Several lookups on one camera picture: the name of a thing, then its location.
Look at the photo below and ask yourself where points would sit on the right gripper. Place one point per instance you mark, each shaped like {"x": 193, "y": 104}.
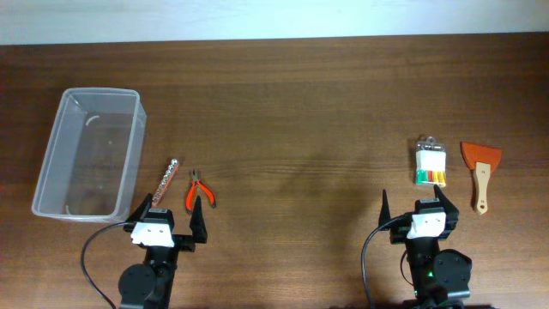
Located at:
{"x": 451, "y": 214}

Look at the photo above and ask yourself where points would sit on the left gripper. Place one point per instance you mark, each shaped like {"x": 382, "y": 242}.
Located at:
{"x": 188, "y": 243}

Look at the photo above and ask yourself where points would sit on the clear pack coloured plugs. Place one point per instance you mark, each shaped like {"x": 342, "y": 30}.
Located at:
{"x": 430, "y": 155}

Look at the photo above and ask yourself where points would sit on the orange scraper wooden handle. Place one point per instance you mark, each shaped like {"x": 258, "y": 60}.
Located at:
{"x": 482, "y": 161}

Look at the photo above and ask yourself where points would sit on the clear plastic container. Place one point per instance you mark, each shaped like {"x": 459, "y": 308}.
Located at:
{"x": 92, "y": 158}

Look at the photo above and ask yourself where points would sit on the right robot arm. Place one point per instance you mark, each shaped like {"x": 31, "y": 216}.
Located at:
{"x": 439, "y": 277}

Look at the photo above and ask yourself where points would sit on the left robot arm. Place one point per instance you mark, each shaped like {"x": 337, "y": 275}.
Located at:
{"x": 149, "y": 283}

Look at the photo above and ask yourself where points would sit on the orange handled pliers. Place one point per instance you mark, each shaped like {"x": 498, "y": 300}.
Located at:
{"x": 197, "y": 184}

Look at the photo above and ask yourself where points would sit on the orange socket rail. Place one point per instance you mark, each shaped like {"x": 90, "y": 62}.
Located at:
{"x": 165, "y": 182}

